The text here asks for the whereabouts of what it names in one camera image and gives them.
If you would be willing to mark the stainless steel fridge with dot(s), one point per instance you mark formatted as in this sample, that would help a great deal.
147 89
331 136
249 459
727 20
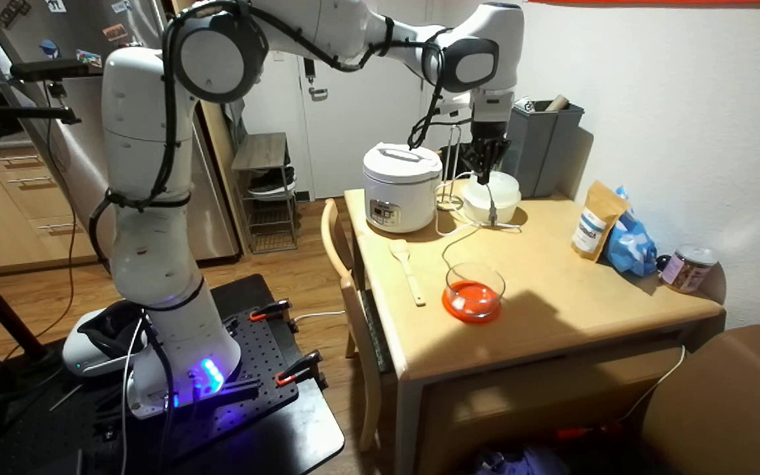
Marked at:
83 152

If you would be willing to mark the white door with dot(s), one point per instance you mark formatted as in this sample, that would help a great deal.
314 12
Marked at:
367 119

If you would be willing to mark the jar with silver lid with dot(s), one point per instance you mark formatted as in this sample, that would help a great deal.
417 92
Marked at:
687 270

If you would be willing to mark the wooden chair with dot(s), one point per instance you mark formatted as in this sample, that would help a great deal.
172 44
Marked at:
353 303

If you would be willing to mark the orange round lid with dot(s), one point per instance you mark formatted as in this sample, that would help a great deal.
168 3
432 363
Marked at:
471 310

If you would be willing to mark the grey bin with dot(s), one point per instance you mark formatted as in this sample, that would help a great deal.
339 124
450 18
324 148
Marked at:
541 152

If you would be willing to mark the translucent plastic container with lid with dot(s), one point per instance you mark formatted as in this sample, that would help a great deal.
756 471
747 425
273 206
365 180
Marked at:
495 198

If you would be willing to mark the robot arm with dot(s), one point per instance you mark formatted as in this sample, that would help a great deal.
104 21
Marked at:
149 165

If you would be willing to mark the orange and black clamp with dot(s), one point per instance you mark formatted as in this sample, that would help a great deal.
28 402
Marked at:
301 369
271 309

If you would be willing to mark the brown sofa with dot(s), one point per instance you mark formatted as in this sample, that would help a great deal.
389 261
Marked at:
736 402

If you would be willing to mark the glass bowl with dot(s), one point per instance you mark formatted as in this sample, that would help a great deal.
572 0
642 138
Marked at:
475 284

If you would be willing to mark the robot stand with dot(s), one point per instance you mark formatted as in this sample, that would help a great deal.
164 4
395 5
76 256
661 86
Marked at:
268 429

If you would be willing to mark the metal paper towel holder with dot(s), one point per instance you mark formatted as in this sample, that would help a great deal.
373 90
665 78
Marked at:
450 198

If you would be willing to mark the white headset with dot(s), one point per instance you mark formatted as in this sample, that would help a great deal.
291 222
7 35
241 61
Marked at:
93 343

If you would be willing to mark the blue plastic bag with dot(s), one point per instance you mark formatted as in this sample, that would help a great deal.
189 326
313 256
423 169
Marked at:
631 247

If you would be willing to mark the wooden kitchen cabinet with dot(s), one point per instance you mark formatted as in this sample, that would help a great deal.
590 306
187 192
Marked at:
4 211

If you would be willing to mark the cardboard tube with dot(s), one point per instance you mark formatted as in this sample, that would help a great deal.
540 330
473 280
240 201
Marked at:
559 103

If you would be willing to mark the camera on mount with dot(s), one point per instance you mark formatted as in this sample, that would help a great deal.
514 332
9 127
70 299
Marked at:
50 69

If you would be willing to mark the brown paper pouch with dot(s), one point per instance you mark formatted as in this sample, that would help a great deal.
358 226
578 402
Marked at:
594 224

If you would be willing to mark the wooden spatula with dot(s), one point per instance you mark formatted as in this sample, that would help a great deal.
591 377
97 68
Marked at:
408 267

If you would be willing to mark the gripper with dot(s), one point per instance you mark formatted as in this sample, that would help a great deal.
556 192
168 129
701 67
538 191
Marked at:
489 132

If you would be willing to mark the white rice cooker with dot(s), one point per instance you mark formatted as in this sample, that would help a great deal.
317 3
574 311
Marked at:
401 191

